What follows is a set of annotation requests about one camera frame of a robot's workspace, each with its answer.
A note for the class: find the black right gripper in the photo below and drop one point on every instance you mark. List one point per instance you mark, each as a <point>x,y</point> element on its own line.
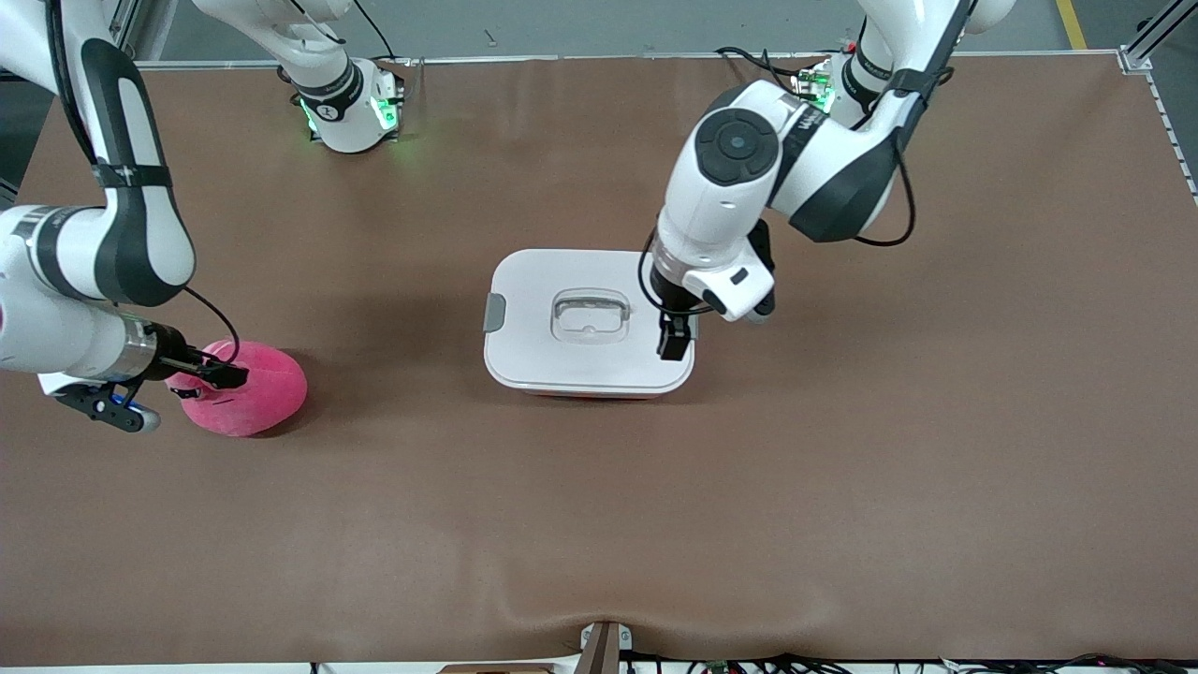
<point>178,361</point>

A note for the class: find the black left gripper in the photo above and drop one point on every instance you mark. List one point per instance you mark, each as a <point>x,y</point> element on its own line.
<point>670,303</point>

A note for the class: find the pink plush toy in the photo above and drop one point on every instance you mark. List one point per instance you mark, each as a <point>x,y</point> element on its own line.
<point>267,393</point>

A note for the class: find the white plastic box lid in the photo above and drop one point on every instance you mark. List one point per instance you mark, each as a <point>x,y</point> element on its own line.
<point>543,356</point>

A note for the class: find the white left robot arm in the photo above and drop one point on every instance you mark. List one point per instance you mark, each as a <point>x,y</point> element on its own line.
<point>721,206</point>

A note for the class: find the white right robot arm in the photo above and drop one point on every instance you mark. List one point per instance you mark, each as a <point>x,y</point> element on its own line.
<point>65,328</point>

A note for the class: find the pink plastic box base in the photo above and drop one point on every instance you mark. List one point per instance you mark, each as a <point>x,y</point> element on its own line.
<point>590,396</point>

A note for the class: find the grey lid latch clip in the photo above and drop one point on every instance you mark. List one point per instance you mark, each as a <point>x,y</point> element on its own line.
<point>494,314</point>

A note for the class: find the flat wooden board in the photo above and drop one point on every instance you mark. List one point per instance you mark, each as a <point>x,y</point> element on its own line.
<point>496,669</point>

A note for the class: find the aluminium frame profile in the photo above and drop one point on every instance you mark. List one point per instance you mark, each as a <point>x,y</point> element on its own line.
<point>126,23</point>
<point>1146,42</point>

